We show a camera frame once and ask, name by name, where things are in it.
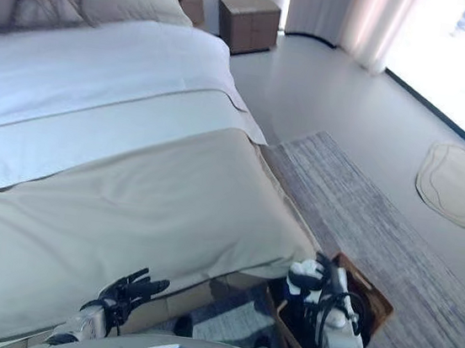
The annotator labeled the plain beige bed pillow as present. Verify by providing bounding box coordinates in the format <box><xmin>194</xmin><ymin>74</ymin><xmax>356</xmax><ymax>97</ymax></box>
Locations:
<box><xmin>77</xmin><ymin>0</ymin><xmax>197</xmax><ymax>40</ymax></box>

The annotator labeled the brown woven wicker basket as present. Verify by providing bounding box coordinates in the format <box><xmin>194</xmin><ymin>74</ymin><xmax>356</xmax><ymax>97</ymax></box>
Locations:
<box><xmin>257</xmin><ymin>244</ymin><xmax>401</xmax><ymax>348</ymax></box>

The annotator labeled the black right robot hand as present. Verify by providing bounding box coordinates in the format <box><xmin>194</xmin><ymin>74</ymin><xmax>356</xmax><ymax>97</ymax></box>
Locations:
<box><xmin>284</xmin><ymin>248</ymin><xmax>336</xmax><ymax>302</ymax></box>

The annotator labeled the beige bed blanket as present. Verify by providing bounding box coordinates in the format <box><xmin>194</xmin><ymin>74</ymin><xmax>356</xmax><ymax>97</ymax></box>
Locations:
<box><xmin>0</xmin><ymin>99</ymin><xmax>336</xmax><ymax>348</ymax></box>

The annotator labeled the grey striped area rug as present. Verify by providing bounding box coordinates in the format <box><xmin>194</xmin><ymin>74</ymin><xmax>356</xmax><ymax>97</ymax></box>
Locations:
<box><xmin>189</xmin><ymin>116</ymin><xmax>465</xmax><ymax>348</ymax></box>

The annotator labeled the white pleated window curtain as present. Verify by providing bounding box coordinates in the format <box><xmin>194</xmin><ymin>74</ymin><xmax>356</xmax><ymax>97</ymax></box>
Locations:
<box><xmin>279</xmin><ymin>0</ymin><xmax>417</xmax><ymax>80</ymax></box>

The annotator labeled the large bright window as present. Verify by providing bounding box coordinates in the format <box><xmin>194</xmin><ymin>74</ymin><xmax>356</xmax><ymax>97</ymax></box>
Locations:
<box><xmin>373</xmin><ymin>0</ymin><xmax>465</xmax><ymax>164</ymax></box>

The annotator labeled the small beige oval mat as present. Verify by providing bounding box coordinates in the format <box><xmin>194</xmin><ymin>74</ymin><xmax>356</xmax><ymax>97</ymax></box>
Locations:
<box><xmin>410</xmin><ymin>139</ymin><xmax>465</xmax><ymax>231</ymax></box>

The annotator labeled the grey patterned throw pillow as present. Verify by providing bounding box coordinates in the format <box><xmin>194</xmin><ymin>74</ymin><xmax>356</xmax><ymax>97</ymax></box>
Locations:
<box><xmin>9</xmin><ymin>0</ymin><xmax>90</xmax><ymax>39</ymax></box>

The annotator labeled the white bed duvet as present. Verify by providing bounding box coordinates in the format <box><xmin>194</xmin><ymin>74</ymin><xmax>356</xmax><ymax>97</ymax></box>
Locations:
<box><xmin>0</xmin><ymin>0</ymin><xmax>282</xmax><ymax>234</ymax></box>

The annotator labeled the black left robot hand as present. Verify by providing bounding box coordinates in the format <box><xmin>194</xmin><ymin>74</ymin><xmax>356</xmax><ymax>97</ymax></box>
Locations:
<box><xmin>91</xmin><ymin>262</ymin><xmax>172</xmax><ymax>324</ymax></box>

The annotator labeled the brown wooden nightstand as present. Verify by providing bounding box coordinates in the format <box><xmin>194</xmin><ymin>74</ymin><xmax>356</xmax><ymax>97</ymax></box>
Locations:
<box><xmin>211</xmin><ymin>0</ymin><xmax>285</xmax><ymax>62</ymax></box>

